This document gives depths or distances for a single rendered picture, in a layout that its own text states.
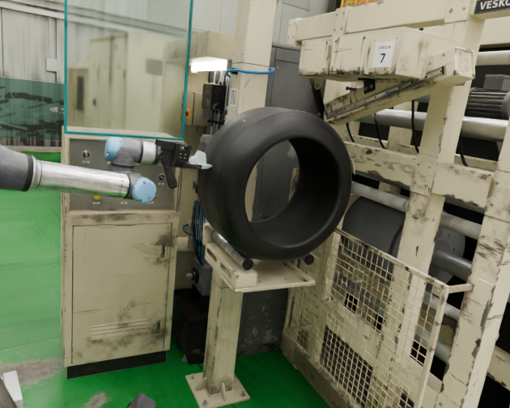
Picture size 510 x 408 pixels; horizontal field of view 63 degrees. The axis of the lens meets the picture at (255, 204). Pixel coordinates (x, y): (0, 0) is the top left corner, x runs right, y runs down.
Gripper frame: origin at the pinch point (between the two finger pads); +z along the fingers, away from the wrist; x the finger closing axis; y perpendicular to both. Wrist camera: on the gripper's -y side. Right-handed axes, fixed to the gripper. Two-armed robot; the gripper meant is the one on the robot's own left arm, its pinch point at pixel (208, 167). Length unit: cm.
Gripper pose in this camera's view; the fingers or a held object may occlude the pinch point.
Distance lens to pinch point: 151.7
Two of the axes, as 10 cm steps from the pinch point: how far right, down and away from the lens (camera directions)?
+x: -4.3, -2.7, 8.6
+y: 2.0, -9.6, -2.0
